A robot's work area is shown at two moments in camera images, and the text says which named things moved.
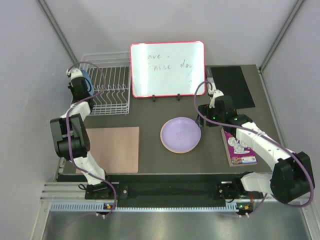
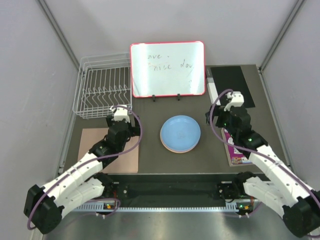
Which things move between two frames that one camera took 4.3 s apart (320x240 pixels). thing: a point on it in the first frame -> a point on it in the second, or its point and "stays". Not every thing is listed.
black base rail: (170, 186) stays
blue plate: (88, 82) -> (180, 133)
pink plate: (178, 152) stays
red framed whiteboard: (167, 69) stays
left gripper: (70, 87) -> (134, 131)
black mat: (231, 81) stays
